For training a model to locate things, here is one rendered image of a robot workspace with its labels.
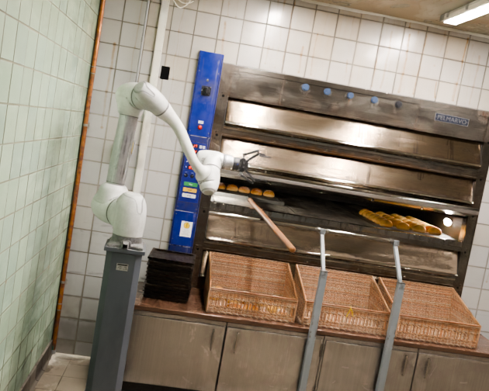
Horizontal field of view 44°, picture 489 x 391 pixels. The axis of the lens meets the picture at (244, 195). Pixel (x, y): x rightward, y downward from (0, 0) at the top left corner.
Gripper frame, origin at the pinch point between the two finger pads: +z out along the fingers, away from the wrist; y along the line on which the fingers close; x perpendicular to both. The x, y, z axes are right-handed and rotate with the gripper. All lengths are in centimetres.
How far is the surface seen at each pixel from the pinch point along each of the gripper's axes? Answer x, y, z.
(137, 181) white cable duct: -54, 25, -75
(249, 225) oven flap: -57, 43, 3
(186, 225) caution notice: -52, 49, -39
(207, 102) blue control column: -52, -33, -38
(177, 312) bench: 0, 92, -38
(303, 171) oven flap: -53, 1, 33
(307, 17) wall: -55, -99, 18
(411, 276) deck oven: -54, 61, 123
